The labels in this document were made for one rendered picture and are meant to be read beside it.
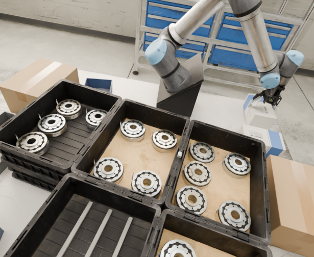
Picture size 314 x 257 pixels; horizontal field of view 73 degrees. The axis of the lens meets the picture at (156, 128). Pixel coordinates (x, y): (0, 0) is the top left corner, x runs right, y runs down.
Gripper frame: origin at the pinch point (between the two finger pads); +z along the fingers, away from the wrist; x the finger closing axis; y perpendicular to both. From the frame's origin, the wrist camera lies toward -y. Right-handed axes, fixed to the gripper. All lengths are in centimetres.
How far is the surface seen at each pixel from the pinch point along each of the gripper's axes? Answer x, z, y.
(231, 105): -12.4, 8.2, -9.8
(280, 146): 3.3, -1.1, 29.0
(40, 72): -120, -8, 15
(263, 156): -15, -14, 49
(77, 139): -87, -5, 51
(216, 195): -31, -5, 64
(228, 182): -26, -5, 57
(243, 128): -13.3, -1.0, 20.7
